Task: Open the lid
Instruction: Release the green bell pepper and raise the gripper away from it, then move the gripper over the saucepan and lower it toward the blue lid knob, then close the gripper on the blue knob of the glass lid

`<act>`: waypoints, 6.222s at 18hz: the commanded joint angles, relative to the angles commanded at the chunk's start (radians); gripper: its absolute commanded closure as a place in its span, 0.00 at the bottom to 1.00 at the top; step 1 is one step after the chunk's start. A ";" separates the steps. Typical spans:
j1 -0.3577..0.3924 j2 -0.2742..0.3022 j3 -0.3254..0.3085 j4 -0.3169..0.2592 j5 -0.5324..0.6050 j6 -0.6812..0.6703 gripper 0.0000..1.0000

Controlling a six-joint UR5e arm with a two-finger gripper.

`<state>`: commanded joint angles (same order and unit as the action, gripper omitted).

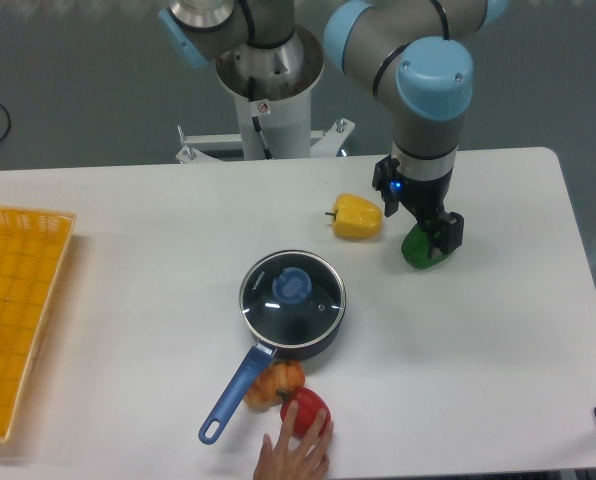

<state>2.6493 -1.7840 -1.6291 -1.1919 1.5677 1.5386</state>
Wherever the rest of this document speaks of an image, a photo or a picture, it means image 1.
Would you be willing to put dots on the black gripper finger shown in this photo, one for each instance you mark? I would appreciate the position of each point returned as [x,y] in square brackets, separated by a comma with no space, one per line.
[443,233]
[385,181]

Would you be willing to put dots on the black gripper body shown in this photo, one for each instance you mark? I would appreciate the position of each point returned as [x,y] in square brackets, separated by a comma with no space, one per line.
[424,199]

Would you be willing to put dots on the glass pot lid blue knob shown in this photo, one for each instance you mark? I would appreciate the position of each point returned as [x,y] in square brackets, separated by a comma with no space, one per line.
[293,299]

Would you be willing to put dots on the red bell pepper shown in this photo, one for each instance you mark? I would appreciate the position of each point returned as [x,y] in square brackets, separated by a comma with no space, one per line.
[309,404]

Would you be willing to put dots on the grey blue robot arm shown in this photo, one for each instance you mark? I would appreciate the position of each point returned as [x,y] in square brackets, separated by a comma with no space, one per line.
[408,56]

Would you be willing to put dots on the person's hand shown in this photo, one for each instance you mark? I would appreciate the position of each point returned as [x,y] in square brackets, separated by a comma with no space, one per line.
[308,460]

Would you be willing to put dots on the green bell pepper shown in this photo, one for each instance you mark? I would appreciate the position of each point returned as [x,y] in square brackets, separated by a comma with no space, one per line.
[413,249]

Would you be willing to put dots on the yellow bell pepper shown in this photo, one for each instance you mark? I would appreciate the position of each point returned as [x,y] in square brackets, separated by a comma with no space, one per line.
[354,217]

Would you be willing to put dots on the dark blue saucepan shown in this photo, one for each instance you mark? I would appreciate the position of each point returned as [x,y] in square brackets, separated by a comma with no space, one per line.
[255,361]

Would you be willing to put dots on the croissant bread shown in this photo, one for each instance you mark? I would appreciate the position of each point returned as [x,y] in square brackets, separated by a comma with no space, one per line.
[278,380]

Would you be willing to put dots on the yellow woven basket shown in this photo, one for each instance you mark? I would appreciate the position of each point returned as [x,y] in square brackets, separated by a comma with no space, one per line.
[33,246]

